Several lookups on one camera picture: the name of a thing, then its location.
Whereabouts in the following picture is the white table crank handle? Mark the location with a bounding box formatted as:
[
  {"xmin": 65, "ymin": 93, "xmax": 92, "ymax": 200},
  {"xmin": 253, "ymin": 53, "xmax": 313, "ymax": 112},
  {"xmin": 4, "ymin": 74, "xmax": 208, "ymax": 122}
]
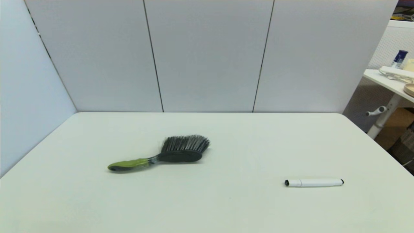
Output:
[{"xmin": 365, "ymin": 106, "xmax": 388, "ymax": 117}]

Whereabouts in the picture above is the white flat device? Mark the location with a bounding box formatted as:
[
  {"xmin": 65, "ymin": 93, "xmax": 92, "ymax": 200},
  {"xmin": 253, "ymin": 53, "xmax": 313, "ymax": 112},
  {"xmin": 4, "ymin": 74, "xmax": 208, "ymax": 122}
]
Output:
[{"xmin": 379, "ymin": 66, "xmax": 414, "ymax": 81}]

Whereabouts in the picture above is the white marker with black ends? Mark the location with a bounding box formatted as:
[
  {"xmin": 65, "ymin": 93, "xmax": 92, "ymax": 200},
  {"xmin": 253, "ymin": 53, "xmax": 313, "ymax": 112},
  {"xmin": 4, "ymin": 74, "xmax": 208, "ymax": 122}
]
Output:
[{"xmin": 284, "ymin": 178, "xmax": 344, "ymax": 188}]

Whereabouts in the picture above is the white side table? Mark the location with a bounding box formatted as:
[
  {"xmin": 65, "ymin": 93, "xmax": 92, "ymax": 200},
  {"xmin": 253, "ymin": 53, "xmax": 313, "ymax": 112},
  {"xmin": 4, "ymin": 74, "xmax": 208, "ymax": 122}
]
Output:
[{"xmin": 363, "ymin": 69, "xmax": 414, "ymax": 139}]

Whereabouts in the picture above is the dark woven crate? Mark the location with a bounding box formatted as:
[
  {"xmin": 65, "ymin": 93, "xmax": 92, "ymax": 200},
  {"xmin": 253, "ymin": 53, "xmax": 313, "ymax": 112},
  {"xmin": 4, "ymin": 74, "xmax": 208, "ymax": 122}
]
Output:
[{"xmin": 388, "ymin": 128, "xmax": 414, "ymax": 165}]

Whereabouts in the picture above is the blue and white bottle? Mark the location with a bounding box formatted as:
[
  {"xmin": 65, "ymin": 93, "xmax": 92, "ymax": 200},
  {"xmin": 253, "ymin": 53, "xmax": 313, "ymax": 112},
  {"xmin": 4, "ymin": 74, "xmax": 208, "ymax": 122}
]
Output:
[{"xmin": 392, "ymin": 50, "xmax": 409, "ymax": 69}]

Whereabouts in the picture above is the green handled dark bristle brush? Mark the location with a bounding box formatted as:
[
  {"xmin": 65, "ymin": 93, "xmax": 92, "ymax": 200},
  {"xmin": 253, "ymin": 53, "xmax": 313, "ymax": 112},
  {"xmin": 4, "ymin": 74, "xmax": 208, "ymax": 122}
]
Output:
[{"xmin": 107, "ymin": 135, "xmax": 211, "ymax": 172}]

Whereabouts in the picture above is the white perforated partition panel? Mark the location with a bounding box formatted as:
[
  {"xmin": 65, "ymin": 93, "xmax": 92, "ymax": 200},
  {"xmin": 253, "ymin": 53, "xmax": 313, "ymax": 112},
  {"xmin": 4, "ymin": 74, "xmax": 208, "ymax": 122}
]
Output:
[{"xmin": 342, "ymin": 20, "xmax": 414, "ymax": 132}]

